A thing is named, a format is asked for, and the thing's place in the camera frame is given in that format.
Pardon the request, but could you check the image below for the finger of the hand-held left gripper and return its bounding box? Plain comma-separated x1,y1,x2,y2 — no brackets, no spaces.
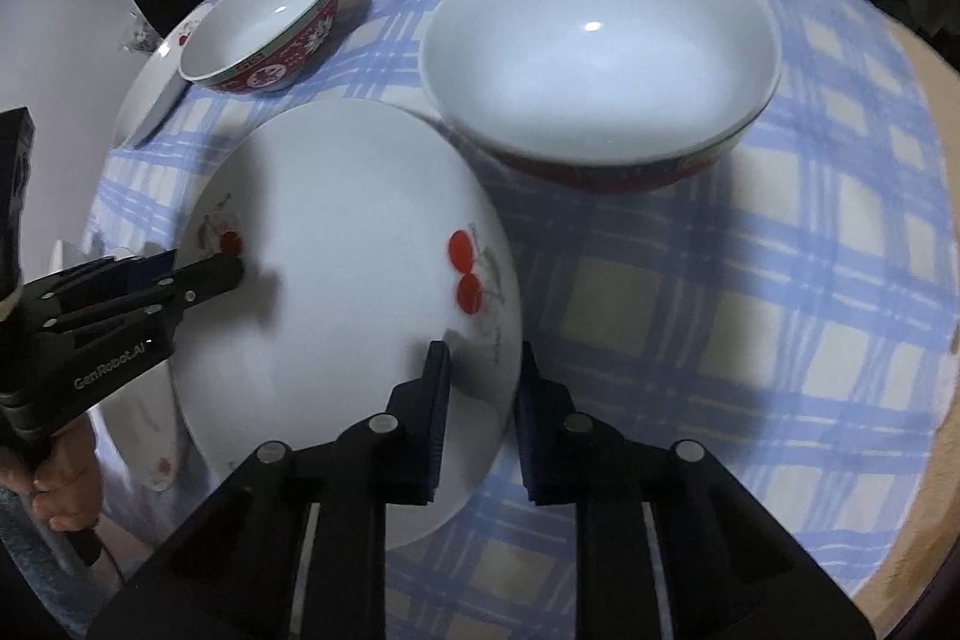
45,254,247,357
19,248,178,313

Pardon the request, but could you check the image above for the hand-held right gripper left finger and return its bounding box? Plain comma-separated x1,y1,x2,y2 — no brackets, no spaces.
86,340,452,640

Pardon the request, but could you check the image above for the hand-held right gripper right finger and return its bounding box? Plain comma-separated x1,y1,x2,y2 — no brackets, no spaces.
512,340,878,640

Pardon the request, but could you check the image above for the white cherry print plate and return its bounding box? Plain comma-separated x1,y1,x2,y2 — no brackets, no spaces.
86,347,197,498
166,101,524,551
112,0,218,150

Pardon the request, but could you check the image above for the person's left hand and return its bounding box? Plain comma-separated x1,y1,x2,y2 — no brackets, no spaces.
0,426,104,536

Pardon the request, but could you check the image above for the blue plaid cloth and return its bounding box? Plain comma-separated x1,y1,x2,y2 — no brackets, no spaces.
79,0,960,640

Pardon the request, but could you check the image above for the small red patterned bowl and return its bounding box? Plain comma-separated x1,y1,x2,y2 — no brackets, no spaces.
178,0,340,94

